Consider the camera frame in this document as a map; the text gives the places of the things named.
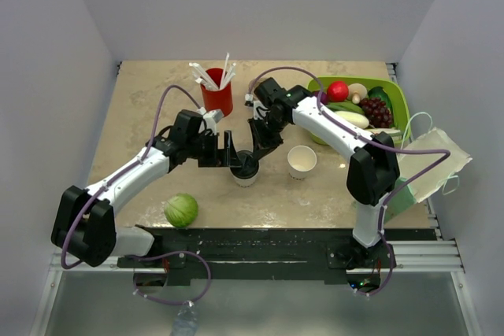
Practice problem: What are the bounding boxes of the green plastic bin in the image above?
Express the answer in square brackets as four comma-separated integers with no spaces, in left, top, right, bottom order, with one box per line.
[306,76,410,147]

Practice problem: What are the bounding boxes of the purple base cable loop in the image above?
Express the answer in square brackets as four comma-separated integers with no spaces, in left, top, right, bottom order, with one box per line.
[132,249,213,306]

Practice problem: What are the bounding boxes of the white paper coffee cup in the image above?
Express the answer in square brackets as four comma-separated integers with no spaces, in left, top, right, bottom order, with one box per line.
[232,172,258,187]
[287,145,317,180]

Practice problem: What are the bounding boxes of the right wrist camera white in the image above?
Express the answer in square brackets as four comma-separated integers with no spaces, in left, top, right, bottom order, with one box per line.
[245,94,269,120]

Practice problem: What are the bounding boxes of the white mushroom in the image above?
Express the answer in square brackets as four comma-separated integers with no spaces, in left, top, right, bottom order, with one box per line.
[347,83,368,105]

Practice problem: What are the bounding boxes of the white wrapped straw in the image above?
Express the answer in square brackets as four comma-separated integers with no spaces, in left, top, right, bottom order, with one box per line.
[188,62,220,91]
[221,62,236,88]
[220,52,230,89]

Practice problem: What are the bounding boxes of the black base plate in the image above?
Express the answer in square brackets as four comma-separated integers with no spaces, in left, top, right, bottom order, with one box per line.
[116,225,395,288]

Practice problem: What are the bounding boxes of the dark red grapes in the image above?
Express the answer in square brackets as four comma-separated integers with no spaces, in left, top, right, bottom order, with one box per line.
[359,98,394,128]

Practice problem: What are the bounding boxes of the black plastic cup lid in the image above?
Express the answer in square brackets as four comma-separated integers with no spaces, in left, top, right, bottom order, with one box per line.
[231,150,259,179]

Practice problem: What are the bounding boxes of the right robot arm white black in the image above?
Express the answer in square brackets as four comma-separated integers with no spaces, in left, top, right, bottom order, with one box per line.
[249,78,399,268]

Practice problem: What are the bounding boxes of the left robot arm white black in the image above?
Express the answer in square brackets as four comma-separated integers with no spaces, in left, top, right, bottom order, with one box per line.
[50,109,241,267]

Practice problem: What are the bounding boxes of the green pepper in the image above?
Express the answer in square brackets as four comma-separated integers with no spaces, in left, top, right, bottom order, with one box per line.
[327,102,364,115]

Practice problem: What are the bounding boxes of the dark green leafy vegetable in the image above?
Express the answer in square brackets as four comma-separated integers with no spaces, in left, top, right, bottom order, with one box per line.
[368,87,393,111]

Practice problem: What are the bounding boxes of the red ribbed cup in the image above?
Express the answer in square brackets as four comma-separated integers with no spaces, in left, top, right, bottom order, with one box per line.
[200,68,233,117]

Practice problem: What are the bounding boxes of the green cabbage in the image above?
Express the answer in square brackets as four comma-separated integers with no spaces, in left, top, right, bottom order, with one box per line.
[164,193,198,228]

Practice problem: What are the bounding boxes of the green paper bag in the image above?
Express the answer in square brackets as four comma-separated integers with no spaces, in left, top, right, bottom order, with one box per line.
[384,186,417,223]

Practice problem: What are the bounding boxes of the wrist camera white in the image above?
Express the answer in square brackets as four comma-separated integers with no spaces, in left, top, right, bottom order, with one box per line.
[198,107,224,135]
[245,94,269,120]

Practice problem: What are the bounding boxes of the red apple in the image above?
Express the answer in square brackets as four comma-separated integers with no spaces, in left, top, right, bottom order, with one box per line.
[326,81,349,102]

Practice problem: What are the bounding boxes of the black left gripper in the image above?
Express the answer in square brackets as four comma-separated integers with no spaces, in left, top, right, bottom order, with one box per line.
[187,130,242,168]

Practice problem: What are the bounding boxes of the aluminium frame rail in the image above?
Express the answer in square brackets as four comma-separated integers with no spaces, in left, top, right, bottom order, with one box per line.
[391,213,465,273]

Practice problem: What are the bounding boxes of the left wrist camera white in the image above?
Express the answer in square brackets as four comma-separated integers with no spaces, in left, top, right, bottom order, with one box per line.
[198,107,224,135]

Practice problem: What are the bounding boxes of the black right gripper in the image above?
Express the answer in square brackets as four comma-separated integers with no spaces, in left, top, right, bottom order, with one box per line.
[248,113,289,161]

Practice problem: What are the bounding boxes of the white radish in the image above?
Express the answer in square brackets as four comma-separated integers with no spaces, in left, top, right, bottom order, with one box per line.
[335,111,369,129]

